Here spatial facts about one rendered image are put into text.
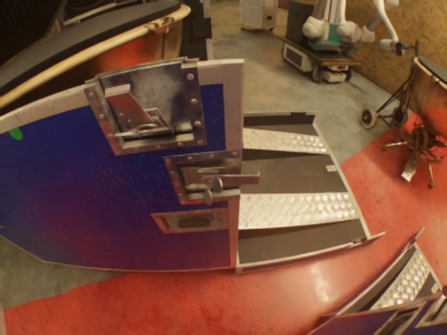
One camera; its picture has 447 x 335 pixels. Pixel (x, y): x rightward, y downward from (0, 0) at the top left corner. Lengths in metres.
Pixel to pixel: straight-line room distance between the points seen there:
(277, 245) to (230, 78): 0.95
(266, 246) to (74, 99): 0.99
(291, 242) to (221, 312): 0.48
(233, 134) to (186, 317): 0.92
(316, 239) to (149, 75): 1.07
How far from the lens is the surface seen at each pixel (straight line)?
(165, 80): 0.24
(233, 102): 0.23
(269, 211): 1.03
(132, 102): 0.19
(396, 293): 1.24
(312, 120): 1.75
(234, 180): 0.33
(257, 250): 1.06
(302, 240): 1.13
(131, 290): 1.15
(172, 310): 1.07
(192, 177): 0.34
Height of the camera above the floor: 1.04
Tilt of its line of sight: 50 degrees down
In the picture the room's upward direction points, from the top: 4 degrees counter-clockwise
